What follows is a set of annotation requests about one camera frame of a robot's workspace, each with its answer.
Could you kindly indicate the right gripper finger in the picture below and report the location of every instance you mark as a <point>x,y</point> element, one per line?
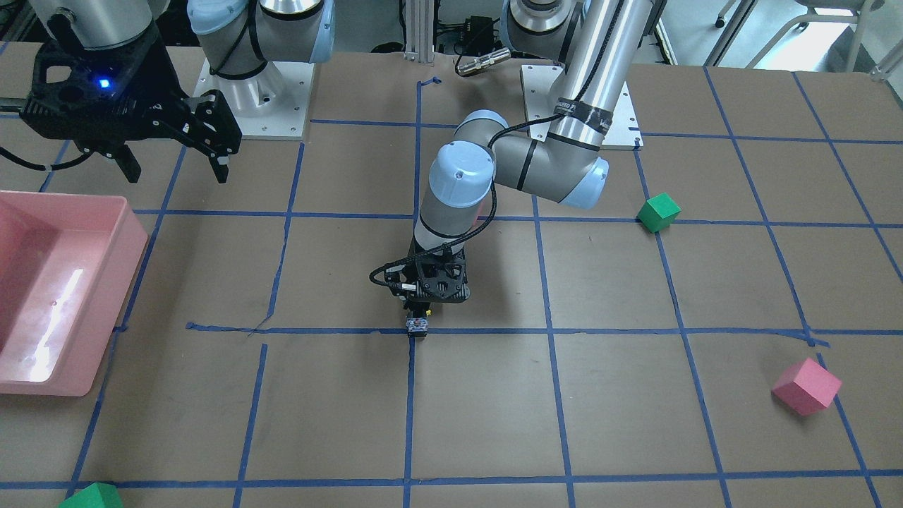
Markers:
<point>220,167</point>
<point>127,163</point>

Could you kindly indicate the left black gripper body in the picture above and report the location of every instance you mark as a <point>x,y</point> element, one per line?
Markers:
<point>420,311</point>

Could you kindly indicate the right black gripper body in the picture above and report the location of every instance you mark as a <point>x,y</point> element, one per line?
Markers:
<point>161,79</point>

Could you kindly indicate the green cube near left arm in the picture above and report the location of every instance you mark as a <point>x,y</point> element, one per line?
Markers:
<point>658,212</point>

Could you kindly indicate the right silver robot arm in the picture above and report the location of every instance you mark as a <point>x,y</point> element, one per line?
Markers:
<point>238,38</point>

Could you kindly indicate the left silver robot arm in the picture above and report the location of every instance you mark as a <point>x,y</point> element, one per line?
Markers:
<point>552,154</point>

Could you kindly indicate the pink plastic bin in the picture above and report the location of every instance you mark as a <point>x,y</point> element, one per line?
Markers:
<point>67,262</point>

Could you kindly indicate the green cube table edge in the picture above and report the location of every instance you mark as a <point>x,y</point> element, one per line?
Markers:
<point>96,495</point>

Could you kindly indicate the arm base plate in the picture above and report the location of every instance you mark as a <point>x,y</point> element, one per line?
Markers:
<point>271,105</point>
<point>536,83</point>

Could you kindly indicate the aluminium frame post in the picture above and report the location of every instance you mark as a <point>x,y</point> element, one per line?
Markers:
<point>419,31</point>

